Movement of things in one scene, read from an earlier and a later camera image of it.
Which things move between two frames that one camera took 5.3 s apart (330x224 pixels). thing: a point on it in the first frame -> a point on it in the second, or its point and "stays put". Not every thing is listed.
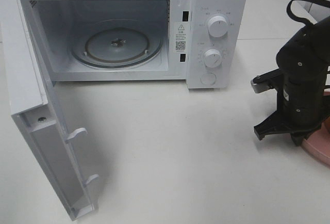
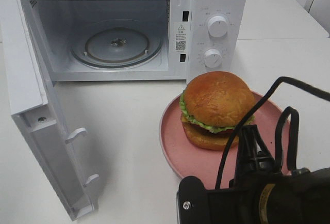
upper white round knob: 217,26 stays put
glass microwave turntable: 116,43 stays put
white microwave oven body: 194,29 stays put
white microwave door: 34,102 stays put
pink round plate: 317,143 -> 184,159
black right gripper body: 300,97 -> 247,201
